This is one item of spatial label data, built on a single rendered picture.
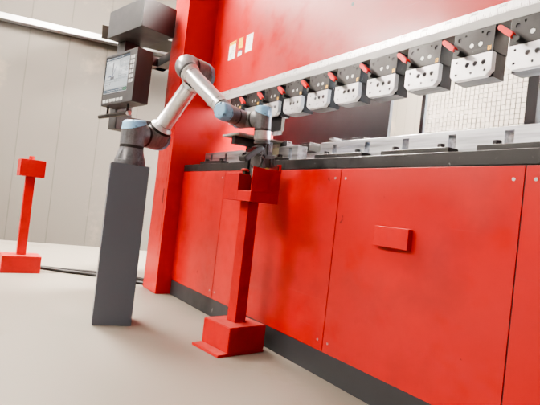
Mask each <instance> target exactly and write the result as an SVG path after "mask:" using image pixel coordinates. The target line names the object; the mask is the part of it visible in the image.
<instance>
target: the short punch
mask: <svg viewBox="0 0 540 405"><path fill-rule="evenodd" d="M284 122H285V117H276V118H272V125H271V132H272V136H275V135H281V134H282V131H284Z"/></svg>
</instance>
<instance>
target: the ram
mask: <svg viewBox="0 0 540 405"><path fill-rule="evenodd" d="M509 1H512V0H219V8H218V15H217V23H216V29H215V42H214V50H213V56H212V64H211V66H212V67H213V68H214V70H215V82H214V83H213V85H214V86H215V88H216V89H217V90H218V91H219V92H225V91H227V90H230V89H233V88H238V87H240V86H243V85H245V84H250V83H253V82H256V81H258V80H262V79H266V78H268V77H271V76H275V75H278V74H281V73H284V72H288V71H291V70H293V69H297V68H301V67H304V66H306V65H309V64H312V63H316V62H319V61H322V60H324V59H329V58H332V57H334V56H337V55H341V54H345V53H347V52H350V51H354V50H357V49H360V48H363V47H367V46H370V45H372V44H376V43H380V42H382V41H385V40H388V39H393V38H395V37H398V36H400V35H405V34H408V33H411V32H413V31H417V30H420V29H424V28H426V27H430V26H433V25H436V24H438V23H443V22H446V21H448V20H451V19H454V18H459V17H461V16H464V15H467V14H471V13H474V12H477V11H479V10H483V9H487V8H490V7H492V6H496V5H499V4H502V3H505V2H509ZM537 12H540V2H537V3H535V4H531V5H528V6H523V7H521V8H518V9H515V10H510V11H507V12H505V13H501V14H497V15H494V16H491V17H488V18H483V19H481V20H477V21H475V22H470V23H467V24H464V25H461V26H458V27H453V28H451V29H448V30H445V31H440V32H437V33H435V34H431V35H427V36H424V37H421V38H418V39H413V40H411V41H407V42H405V43H400V44H397V45H394V46H391V47H387V48H383V49H381V50H377V51H373V52H370V53H367V54H365V55H360V56H357V57H354V58H351V59H346V60H343V61H341V62H337V63H333V64H330V65H327V66H324V67H320V68H317V69H313V70H311V71H307V72H303V73H300V74H297V75H294V76H290V77H287V78H283V79H281V80H276V81H273V82H271V83H267V84H263V85H260V86H257V87H254V88H249V89H246V90H243V91H241V92H236V93H233V94H230V95H227V96H225V98H226V99H227V100H228V101H229V102H230V103H231V99H232V98H236V97H238V96H247V95H248V94H249V93H253V92H258V91H264V92H265V90H266V89H267V88H272V87H275V86H278V85H284V86H286V84H287V83H289V82H292V81H295V80H300V79H304V78H305V79H307V80H310V76H315V75H317V74H321V73H323V72H329V71H332V72H336V73H338V69H339V68H343V67H346V66H349V65H352V64H355V63H361V62H363V63H367V64H369V65H370V60H371V59H374V58H378V57H380V56H384V55H389V54H392V53H395V52H401V53H403V54H405V55H408V52H409V48H412V47H418V46H420V45H424V44H426V43H431V42H435V41H437V40H441V39H443V40H446V41H448V42H450V43H452V44H454V42H455V36H456V35H460V34H463V33H466V32H469V31H474V30H477V29H481V28H483V27H488V26H492V25H494V24H497V25H498V26H499V25H503V26H505V27H507V28H509V29H510V30H511V24H512V19H515V18H520V17H523V16H526V15H529V14H534V13H537ZM252 32H254V35H253V43H252V50H251V51H249V52H247V53H244V52H245V46H246V38H247V35H249V34H251V33H252ZM242 37H243V47H242V48H240V49H239V39H240V38H242ZM234 41H236V47H235V58H234V59H230V60H228V56H229V49H230V43H232V42H234ZM240 50H242V55H240V56H238V51H240ZM237 56H238V57H237Z"/></svg>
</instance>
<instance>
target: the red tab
mask: <svg viewBox="0 0 540 405"><path fill-rule="evenodd" d="M411 238H412V230H410V229H402V228H396V227H383V226H375V230H374V245H376V246H381V247H386V248H395V249H400V250H405V251H410V250H411Z"/></svg>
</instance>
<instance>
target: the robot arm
mask: <svg viewBox="0 0 540 405"><path fill-rule="evenodd" d="M175 71H176V73H177V74H178V76H179V77H180V78H181V79H182V84H181V85H180V87H179V88H178V90H177V91H176V93H175V94H174V95H173V97H172V98H171V99H170V101H169V103H168V104H167V106H166V107H165V108H164V109H163V111H162V113H161V114H160V116H159V117H158V118H157V120H152V121H151V123H150V124H149V125H147V122H146V121H143V120H123V122H122V127H121V139H120V147H119V149H118V152H117V155H116V156H115V158H114V162H118V163H124V164H130V165H136V166H145V157H144V153H143V150H144V148H147V149H152V150H164V149H166V148H167V147H168V146H169V144H170V139H171V136H170V134H171V129H172V127H173V126H174V124H175V123H176V121H177V120H178V118H179V117H180V116H181V115H182V113H183V112H184V110H185V109H186V107H187V106H188V104H189V103H190V102H191V101H192V99H193V98H194V96H195V95H196V93H198V94H199V95H200V96H201V97H202V98H203V99H204V100H205V102H206V103H207V104H208V105H209V106H210V107H211V108H212V109H213V110H214V114H215V117H216V118H218V119H220V120H221V121H226V122H228V123H230V124H232V125H233V127H235V128H237V129H246V128H254V144H257V145H254V146H253V147H251V148H250V149H249V150H247V151H246V152H244V153H242V154H240V155H239V160H240V161H243V162H246V161H248V160H249V159H251V161H250V174H251V178H252V171H253V166H255V167H260V168H272V167H274V166H275V156H272V149H273V143H272V142H270V141H271V125H272V108H271V107H269V106H267V105H257V106H256V108H255V111H244V110H242V109H240V108H236V107H235V106H233V105H232V104H231V103H230V102H229V101H228V100H227V99H226V98H225V97H224V96H223V95H222V94H221V93H220V92H219V91H218V90H217V89H216V88H215V86H214V85H213V83H214V82H215V70H214V68H213V67H212V66H211V65H210V64H209V63H207V62H204V61H202V60H200V59H198V58H196V57H194V56H193V55H181V56H180V57H178V59H177V60H176V63H175ZM272 159H274V162H273V164H272Z"/></svg>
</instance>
